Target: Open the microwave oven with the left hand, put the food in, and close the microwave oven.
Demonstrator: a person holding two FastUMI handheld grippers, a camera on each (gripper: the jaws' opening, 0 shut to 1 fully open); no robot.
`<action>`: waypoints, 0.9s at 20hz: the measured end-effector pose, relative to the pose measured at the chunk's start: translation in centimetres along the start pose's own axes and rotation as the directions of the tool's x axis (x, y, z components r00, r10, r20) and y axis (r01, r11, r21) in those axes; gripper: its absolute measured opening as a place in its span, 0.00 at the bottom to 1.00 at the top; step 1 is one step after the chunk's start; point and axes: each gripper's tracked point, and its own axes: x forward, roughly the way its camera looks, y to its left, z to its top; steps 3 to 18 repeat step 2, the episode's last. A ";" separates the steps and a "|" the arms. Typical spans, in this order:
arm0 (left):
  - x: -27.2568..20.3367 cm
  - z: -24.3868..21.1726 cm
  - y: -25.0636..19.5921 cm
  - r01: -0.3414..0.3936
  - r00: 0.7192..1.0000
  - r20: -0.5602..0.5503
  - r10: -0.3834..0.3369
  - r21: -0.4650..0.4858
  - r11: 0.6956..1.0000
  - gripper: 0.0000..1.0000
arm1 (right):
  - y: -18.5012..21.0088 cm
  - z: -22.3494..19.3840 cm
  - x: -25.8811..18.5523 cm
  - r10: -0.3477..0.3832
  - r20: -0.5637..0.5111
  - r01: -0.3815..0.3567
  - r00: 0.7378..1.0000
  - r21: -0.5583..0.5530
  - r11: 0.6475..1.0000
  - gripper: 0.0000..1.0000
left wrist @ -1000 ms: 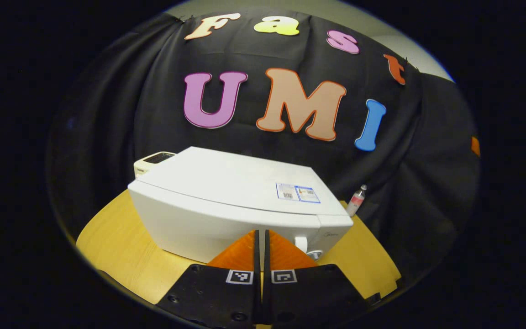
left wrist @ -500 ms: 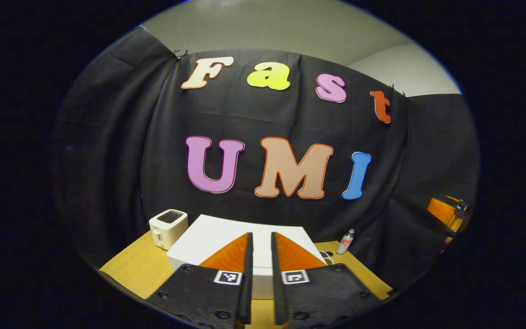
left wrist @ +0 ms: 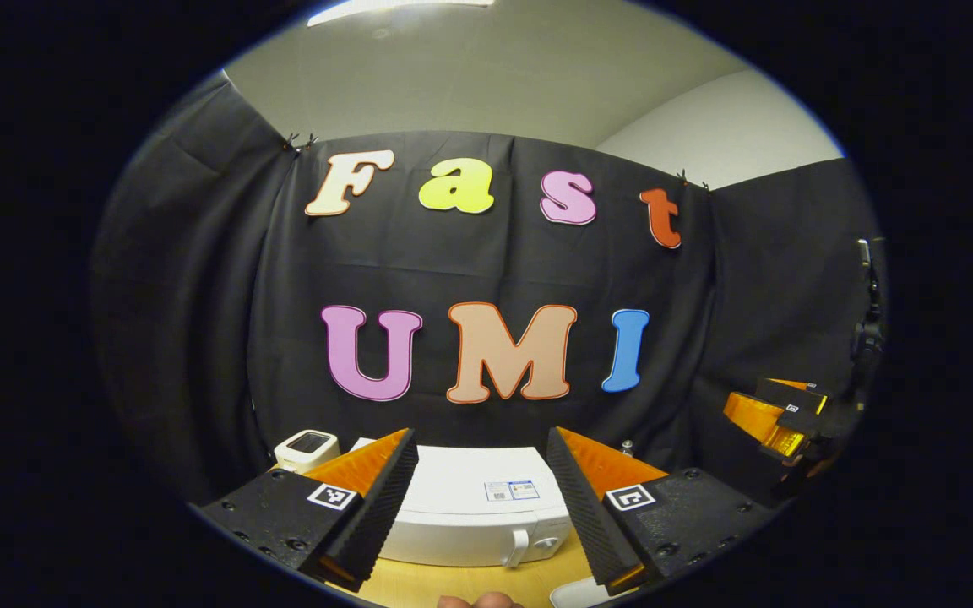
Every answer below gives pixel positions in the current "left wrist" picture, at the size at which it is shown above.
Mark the small white kitchen scale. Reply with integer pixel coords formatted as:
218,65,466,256
274,429,341,474

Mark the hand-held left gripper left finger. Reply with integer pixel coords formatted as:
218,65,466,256
198,426,420,594

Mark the white rectangular plate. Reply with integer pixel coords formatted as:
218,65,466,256
548,581,622,608

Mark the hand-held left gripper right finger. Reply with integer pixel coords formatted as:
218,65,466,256
546,425,775,596

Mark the ceiling light panel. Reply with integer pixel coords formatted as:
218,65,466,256
307,0,496,28

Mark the white microwave oven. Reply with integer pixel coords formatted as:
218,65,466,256
350,437,576,568

